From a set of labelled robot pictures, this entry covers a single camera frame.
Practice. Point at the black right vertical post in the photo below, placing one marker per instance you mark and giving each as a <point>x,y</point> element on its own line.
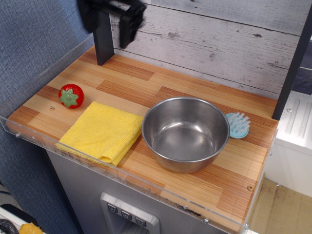
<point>294,66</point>

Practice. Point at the white side cabinet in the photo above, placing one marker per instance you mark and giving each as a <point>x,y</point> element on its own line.
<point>290,158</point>

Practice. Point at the black vertical post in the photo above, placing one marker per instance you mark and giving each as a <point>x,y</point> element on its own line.
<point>103,37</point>
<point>294,66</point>

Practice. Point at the stainless steel bowl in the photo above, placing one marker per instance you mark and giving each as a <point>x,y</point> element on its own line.
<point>185,134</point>

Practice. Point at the light blue scrub brush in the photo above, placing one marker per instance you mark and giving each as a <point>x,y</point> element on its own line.
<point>239,125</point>

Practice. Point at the yellow object bottom left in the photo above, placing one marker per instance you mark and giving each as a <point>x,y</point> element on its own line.
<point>30,228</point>

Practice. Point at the red toy tomato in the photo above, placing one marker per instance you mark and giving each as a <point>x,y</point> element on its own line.
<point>71,96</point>

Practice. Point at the black left vertical post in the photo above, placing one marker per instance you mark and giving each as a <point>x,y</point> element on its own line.
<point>103,37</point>

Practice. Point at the clear acrylic table guard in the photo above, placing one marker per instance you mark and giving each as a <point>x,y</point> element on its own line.
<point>215,199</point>

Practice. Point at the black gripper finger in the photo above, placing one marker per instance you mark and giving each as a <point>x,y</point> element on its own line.
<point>90,19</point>
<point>130,21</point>

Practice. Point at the grey cabinet with dispenser panel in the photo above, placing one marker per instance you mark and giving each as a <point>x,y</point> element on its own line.
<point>104,203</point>

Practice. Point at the yellow folded cloth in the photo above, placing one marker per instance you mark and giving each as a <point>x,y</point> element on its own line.
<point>102,132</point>

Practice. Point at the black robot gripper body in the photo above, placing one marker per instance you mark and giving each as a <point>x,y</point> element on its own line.
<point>109,7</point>

